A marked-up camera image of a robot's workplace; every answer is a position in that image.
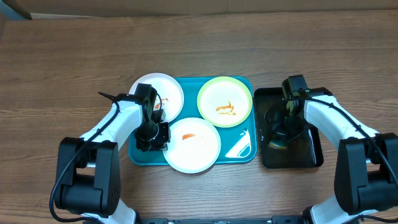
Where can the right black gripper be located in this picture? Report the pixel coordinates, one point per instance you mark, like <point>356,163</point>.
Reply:
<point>279,129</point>

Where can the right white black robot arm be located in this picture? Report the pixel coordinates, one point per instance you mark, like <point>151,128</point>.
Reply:
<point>366,167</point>

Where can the white plate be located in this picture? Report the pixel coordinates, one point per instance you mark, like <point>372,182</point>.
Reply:
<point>194,146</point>
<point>171,94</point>

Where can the green yellow scrub sponge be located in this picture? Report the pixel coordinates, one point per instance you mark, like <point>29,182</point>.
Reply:
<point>278,140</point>

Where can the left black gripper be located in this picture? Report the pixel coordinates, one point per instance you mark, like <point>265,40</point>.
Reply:
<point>160,144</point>

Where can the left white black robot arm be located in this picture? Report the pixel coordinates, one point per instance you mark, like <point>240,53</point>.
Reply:
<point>88,182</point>

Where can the black water tray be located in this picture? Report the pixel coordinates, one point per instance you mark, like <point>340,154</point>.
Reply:
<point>306,156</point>

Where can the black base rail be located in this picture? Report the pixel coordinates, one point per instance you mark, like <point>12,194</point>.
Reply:
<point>217,221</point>

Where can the green rimmed plate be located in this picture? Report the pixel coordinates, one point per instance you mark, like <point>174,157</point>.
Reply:
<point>225,102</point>

